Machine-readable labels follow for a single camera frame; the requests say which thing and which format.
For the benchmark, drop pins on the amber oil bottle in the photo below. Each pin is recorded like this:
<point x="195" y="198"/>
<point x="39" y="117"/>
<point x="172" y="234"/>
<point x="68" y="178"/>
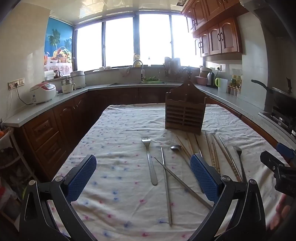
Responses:
<point x="239" y="83"/>

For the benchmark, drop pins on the small white electric kettle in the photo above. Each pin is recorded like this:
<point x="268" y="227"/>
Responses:
<point x="67" y="87"/>

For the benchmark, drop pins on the curved kitchen faucet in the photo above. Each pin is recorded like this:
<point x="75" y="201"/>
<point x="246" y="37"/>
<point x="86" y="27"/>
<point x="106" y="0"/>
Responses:
<point x="141" y="69"/>

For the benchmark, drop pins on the white electric cooking pot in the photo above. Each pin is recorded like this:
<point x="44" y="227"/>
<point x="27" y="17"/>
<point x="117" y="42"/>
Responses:
<point x="78" y="80"/>

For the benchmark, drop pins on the row of spice jars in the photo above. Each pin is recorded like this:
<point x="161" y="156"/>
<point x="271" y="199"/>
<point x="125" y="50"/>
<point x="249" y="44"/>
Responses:
<point x="233" y="90"/>

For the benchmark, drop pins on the tropical fruit poster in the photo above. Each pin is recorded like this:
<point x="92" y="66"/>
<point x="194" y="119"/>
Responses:
<point x="59" y="44"/>

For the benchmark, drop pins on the dish drying rack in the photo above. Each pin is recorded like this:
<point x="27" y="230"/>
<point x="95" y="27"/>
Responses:
<point x="172" y="67"/>

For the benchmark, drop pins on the yellow cap sauce bottle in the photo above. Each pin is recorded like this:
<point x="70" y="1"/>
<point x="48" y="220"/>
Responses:
<point x="234" y="81"/>

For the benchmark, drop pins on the metal chopstick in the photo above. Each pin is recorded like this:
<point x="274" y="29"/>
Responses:
<point x="231" y="160"/>
<point x="175" y="177"/>
<point x="166" y="185"/>

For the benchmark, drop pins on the gas stove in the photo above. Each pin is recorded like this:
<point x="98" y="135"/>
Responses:
<point x="281" y="118"/>

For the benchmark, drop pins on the large kitchen window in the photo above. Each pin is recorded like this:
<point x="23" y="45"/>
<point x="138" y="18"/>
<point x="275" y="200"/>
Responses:
<point x="120" y="41"/>

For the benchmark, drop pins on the floral white tablecloth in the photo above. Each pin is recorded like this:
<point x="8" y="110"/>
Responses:
<point x="120" y="129"/>

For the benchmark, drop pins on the white storage rack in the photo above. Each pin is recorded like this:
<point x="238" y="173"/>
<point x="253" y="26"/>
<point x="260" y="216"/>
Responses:
<point x="9" y="162"/>

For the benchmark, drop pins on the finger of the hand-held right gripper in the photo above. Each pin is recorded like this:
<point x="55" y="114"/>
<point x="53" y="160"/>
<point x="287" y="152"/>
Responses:
<point x="285" y="149"/>
<point x="270" y="160"/>

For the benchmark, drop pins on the person's right hand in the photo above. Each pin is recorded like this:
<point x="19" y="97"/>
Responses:
<point x="278" y="212"/>

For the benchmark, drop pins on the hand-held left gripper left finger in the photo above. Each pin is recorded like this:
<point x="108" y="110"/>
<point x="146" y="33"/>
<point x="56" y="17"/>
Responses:
<point x="83" y="176"/>

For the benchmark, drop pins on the beige stacked pots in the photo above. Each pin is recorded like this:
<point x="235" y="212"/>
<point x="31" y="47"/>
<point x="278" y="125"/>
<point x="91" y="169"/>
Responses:
<point x="205" y="71"/>

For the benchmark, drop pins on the wall socket strip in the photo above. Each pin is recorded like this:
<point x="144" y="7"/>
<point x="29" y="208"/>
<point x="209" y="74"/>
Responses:
<point x="16" y="83"/>

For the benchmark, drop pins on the brown lower kitchen cabinets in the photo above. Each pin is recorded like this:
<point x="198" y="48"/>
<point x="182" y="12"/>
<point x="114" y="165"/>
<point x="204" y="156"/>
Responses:
<point x="46" y="129"/>

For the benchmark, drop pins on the red and white rice cooker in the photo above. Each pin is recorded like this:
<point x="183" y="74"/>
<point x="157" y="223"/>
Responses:
<point x="42" y="92"/>

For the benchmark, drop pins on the stainless steel electric kettle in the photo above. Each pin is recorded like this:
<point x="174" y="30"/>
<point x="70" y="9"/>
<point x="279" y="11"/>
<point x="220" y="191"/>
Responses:
<point x="210" y="80"/>

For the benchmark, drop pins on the brown upper wall cabinets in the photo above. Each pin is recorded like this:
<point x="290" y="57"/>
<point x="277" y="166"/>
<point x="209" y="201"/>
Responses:
<point x="217" y="37"/>

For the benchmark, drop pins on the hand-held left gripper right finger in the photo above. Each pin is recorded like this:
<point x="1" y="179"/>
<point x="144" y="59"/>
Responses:
<point x="203" y="178"/>

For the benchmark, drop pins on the stainless steel spoon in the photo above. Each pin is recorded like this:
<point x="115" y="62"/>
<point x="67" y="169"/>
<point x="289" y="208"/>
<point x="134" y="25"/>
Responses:
<point x="176" y="147"/>

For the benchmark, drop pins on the row of wooden chopsticks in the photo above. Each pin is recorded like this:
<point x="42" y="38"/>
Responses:
<point x="214" y="157"/>

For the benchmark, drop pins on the green vegetable basket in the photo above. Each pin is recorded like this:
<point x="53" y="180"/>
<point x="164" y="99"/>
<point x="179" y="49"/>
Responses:
<point x="151" y="80"/>

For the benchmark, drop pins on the pink plastic basin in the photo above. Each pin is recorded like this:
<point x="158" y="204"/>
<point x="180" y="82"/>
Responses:
<point x="200" y="80"/>

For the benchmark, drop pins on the white wall socket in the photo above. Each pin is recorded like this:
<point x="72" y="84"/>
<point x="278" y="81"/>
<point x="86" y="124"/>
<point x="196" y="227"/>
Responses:
<point x="218" y="67"/>

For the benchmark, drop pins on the stainless steel fork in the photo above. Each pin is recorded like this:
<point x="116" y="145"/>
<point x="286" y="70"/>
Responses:
<point x="151" y="166"/>
<point x="240" y="162"/>

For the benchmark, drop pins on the wooden utensil holder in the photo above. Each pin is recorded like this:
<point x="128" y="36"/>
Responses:
<point x="185" y="115"/>

